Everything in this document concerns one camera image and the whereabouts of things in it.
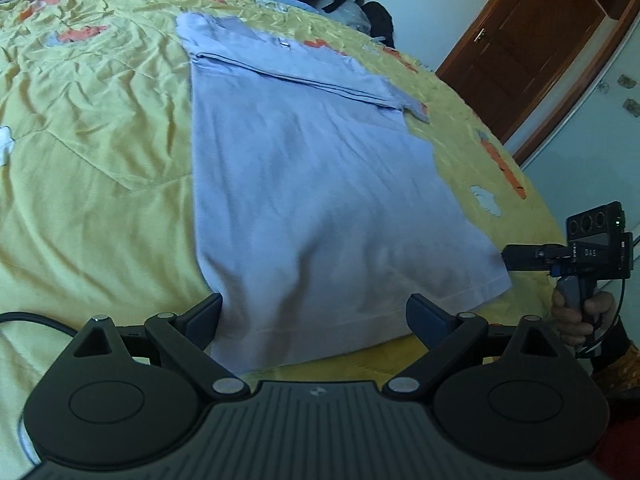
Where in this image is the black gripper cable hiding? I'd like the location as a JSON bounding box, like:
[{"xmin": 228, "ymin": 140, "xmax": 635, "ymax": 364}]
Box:
[
  {"xmin": 0, "ymin": 311, "xmax": 78, "ymax": 337},
  {"xmin": 575, "ymin": 232, "xmax": 640, "ymax": 359}
]

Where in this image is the yellow printed blanket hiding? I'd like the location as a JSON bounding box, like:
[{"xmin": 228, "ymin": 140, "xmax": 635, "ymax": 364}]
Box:
[{"xmin": 0, "ymin": 0, "xmax": 572, "ymax": 467}]

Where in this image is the clear plastic bag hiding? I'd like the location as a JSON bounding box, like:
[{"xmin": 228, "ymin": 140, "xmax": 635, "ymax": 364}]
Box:
[{"xmin": 334, "ymin": 0, "xmax": 374, "ymax": 37}]

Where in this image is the person's right forearm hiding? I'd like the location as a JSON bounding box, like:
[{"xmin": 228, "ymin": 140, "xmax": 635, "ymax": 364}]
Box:
[{"xmin": 582, "ymin": 317, "xmax": 640, "ymax": 402}]

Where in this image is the person's red clothing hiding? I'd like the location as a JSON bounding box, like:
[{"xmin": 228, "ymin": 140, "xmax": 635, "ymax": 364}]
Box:
[{"xmin": 592, "ymin": 392, "xmax": 640, "ymax": 480}]

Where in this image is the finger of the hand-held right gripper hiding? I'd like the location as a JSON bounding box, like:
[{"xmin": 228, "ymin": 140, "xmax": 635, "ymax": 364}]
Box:
[{"xmin": 501, "ymin": 243, "xmax": 547, "ymax": 272}]

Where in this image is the light blue long-sleeved shirt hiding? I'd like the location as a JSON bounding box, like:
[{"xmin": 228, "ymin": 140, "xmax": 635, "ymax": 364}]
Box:
[{"xmin": 175, "ymin": 12, "xmax": 514, "ymax": 377}]

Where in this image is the person's right hand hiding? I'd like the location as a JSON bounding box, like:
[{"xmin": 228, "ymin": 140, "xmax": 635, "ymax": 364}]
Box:
[{"xmin": 551, "ymin": 287, "xmax": 617, "ymax": 350}]

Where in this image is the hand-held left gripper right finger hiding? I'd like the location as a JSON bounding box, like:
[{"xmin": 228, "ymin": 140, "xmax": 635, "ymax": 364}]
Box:
[{"xmin": 381, "ymin": 293, "xmax": 583, "ymax": 402}]

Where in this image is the white wardrobe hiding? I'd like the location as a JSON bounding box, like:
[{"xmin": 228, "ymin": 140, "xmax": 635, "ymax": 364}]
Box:
[{"xmin": 519, "ymin": 9, "xmax": 640, "ymax": 281}]

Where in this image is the brown wooden door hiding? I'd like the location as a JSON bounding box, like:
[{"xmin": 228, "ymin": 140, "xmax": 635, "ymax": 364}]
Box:
[
  {"xmin": 457, "ymin": 0, "xmax": 607, "ymax": 145},
  {"xmin": 434, "ymin": 0, "xmax": 640, "ymax": 167}
]

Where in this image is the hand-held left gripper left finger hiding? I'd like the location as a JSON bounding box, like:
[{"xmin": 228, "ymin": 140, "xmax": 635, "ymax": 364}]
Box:
[{"xmin": 54, "ymin": 292, "xmax": 252, "ymax": 402}]

